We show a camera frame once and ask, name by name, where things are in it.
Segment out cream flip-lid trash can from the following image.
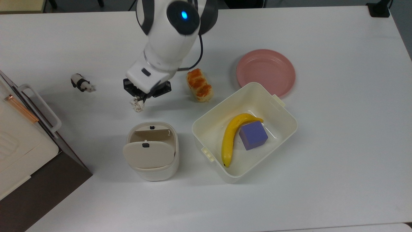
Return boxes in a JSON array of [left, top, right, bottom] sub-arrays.
[[122, 121, 180, 182]]

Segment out panda toy figure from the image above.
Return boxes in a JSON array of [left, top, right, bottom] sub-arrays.
[[70, 73, 96, 93]]

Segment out pink plastic plate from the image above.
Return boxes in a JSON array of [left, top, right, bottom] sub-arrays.
[[236, 49, 296, 98]]

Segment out black table clamp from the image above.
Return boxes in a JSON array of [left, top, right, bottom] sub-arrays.
[[366, 0, 394, 18]]

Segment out yellow banana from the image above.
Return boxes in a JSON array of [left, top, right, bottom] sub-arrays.
[[221, 113, 264, 168]]

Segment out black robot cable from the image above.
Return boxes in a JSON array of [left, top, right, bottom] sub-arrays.
[[178, 34, 204, 72]]

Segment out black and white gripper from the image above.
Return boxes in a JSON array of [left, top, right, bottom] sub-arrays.
[[123, 60, 172, 104]]

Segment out copper strip on cabinet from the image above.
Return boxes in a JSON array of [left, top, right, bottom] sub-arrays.
[[5, 94, 40, 124]]

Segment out white paper ball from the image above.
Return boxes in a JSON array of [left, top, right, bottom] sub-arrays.
[[129, 98, 145, 113]]

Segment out glazed bread loaf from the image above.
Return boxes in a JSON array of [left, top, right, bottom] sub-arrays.
[[187, 68, 214, 103]]

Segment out cream plastic storage box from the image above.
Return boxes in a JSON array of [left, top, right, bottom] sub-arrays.
[[192, 82, 298, 184]]

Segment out beige wooden desk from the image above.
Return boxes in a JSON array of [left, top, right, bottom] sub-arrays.
[[0, 0, 46, 14]]

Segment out cream cabinet with handle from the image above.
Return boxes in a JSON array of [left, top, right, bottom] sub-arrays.
[[0, 79, 62, 201]]

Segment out purple cube block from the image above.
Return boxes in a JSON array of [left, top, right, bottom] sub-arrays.
[[239, 121, 269, 151]]

